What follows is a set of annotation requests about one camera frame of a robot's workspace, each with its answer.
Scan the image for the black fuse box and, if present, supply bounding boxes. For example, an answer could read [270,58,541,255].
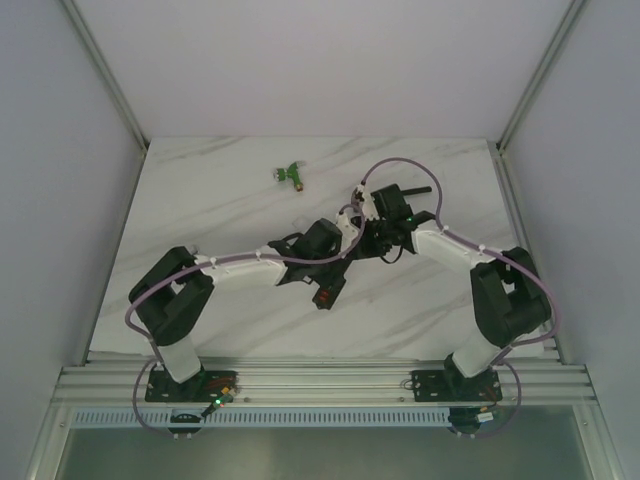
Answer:
[312,277,346,310]

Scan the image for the clear plastic fuse box cover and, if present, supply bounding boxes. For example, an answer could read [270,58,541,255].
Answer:
[292,215,313,233]

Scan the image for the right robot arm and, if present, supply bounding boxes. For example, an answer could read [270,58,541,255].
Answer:
[352,183,552,399]

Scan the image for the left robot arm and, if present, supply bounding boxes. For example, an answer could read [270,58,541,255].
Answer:
[125,210,366,402]

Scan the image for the green spray gun toy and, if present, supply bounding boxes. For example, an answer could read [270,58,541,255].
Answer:
[273,161,305,193]

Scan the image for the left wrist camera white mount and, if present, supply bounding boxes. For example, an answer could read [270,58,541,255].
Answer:
[335,212,360,250]

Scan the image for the hammer with black handle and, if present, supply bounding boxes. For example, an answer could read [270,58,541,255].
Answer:
[401,186,433,196]

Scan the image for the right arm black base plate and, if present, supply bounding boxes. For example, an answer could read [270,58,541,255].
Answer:
[410,369,503,403]

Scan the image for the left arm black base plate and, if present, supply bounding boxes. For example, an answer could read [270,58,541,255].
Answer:
[145,368,237,403]

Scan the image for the aluminium front rail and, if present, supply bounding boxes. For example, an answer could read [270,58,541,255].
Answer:
[51,354,597,407]

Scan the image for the slotted grey cable duct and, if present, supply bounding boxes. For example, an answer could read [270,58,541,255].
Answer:
[71,406,461,429]

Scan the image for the right aluminium frame post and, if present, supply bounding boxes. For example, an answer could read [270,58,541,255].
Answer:
[496,0,590,154]

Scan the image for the aluminium frame post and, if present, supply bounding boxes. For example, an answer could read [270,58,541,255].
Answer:
[58,0,150,153]
[496,0,590,154]

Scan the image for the left aluminium frame post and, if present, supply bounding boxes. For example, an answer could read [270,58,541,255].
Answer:
[58,0,150,153]

